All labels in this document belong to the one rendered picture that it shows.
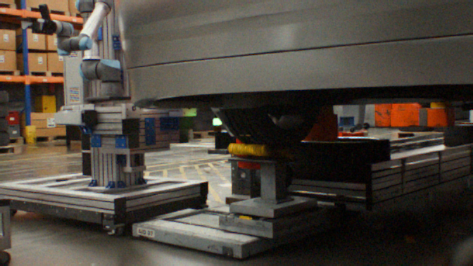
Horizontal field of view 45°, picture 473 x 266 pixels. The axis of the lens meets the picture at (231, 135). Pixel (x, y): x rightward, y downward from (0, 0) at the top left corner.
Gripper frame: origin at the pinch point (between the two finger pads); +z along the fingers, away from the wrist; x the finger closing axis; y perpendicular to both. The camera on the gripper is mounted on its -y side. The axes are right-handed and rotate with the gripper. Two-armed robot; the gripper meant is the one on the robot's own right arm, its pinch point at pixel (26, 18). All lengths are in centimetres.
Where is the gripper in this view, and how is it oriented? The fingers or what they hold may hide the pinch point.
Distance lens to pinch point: 328.4
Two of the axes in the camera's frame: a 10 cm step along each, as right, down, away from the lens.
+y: -1.0, 9.9, 1.1
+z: -4.0, 0.6, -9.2
